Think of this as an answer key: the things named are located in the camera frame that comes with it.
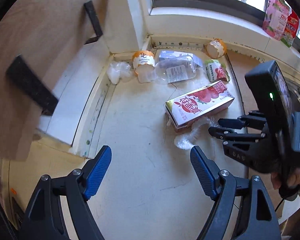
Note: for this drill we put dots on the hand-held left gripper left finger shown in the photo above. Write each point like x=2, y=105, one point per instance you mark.
x=98, y=172

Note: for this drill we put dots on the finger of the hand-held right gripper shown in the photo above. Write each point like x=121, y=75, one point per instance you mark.
x=239, y=123
x=229, y=134

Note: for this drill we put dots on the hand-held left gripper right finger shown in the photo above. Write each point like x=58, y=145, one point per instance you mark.
x=203, y=172

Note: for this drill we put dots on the crinkled clear plastic wrap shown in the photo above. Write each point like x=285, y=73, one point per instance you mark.
x=192, y=132

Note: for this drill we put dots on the orange white paper cake cup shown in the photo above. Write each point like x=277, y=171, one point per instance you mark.
x=143, y=62
x=216, y=48

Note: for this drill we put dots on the person's right hand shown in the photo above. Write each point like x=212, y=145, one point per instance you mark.
x=276, y=180

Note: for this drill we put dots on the flat cardboard sheet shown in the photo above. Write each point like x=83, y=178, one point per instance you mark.
x=242, y=67

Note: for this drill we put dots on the red white drink carton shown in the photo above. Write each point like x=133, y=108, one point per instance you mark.
x=198, y=105

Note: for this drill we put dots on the green red snack packet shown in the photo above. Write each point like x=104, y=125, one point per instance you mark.
x=217, y=71

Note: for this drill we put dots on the red spray bottle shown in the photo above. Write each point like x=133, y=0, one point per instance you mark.
x=291, y=30

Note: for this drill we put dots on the pink refill pouch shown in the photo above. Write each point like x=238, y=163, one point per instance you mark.
x=276, y=20

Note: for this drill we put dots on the clear plastic bottle white label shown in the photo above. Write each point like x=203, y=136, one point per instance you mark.
x=176, y=71

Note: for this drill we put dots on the small orange scrap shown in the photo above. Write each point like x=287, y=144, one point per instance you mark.
x=13, y=191

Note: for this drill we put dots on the clear pouch with blue print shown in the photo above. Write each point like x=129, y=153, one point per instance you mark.
x=176, y=55

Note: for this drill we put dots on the crumpled clear plastic bag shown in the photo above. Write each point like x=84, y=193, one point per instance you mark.
x=118, y=71

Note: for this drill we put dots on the black metal board holder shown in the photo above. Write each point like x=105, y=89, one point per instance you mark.
x=32, y=85

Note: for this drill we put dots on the wooden cutting board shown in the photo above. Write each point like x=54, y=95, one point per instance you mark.
x=40, y=42

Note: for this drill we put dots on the dark window frame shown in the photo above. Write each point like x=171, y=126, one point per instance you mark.
x=202, y=0

